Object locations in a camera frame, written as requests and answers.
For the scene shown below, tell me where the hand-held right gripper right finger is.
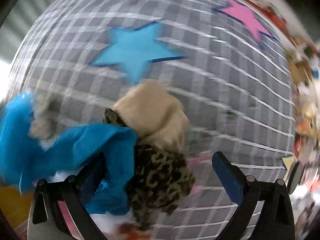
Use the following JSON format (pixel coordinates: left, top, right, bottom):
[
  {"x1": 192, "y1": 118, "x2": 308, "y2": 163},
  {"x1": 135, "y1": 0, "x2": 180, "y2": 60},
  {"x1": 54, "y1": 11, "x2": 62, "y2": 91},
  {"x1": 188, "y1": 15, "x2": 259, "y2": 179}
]
[{"x1": 212, "y1": 151, "x2": 295, "y2": 240}]

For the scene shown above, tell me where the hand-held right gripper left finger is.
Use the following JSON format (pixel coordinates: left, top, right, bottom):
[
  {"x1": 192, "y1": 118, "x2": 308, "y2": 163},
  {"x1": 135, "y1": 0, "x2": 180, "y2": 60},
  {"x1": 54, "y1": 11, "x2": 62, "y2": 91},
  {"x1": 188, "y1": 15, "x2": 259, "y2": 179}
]
[{"x1": 32, "y1": 152, "x2": 110, "y2": 240}]

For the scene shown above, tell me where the pink cloth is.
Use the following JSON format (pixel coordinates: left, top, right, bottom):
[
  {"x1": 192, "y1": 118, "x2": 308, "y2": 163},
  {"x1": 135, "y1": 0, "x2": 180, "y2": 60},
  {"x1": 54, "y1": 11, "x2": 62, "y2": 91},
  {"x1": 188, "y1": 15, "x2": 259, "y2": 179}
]
[{"x1": 186, "y1": 151, "x2": 215, "y2": 170}]

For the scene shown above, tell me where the blue cloth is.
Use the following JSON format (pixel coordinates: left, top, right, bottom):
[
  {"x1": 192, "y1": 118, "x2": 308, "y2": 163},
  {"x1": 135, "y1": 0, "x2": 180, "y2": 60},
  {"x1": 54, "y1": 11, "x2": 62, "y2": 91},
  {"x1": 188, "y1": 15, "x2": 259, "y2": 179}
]
[{"x1": 0, "y1": 91, "x2": 138, "y2": 217}]

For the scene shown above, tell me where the beige leopard print plush hat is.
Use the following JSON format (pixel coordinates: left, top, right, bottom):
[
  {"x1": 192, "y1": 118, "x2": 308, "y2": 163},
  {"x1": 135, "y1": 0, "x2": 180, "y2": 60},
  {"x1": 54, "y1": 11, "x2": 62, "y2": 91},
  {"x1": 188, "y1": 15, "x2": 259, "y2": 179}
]
[{"x1": 104, "y1": 79, "x2": 197, "y2": 232}]

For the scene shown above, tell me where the orange white plush toy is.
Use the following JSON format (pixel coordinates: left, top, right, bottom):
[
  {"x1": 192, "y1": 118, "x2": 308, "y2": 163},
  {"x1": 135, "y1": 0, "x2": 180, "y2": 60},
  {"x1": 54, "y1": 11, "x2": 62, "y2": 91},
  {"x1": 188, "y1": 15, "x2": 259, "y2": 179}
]
[{"x1": 117, "y1": 224, "x2": 150, "y2": 240}]

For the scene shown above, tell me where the round dark tray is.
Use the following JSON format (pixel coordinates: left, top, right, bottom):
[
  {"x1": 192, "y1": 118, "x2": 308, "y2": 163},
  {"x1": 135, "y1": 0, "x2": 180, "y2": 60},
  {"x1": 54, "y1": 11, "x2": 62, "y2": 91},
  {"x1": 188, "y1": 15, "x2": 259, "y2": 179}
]
[{"x1": 286, "y1": 161, "x2": 303, "y2": 194}]

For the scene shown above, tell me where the beige fluffy plush item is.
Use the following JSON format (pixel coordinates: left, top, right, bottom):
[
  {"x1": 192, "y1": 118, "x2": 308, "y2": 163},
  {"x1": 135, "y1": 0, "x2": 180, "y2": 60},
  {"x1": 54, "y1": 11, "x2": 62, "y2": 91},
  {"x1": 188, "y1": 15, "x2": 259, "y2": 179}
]
[{"x1": 29, "y1": 96, "x2": 63, "y2": 140}]

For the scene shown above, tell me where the grey checked star print blanket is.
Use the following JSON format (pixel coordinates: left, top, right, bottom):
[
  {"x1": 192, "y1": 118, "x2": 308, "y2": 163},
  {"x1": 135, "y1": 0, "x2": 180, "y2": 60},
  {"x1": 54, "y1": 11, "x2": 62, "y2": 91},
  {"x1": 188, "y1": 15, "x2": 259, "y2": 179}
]
[{"x1": 7, "y1": 0, "x2": 298, "y2": 240}]

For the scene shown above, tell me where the pile of assorted toys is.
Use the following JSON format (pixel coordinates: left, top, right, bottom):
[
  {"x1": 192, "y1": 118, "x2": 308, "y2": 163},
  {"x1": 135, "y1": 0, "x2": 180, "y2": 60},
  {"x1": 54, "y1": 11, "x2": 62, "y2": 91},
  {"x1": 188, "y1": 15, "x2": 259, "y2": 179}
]
[{"x1": 285, "y1": 37, "x2": 320, "y2": 160}]

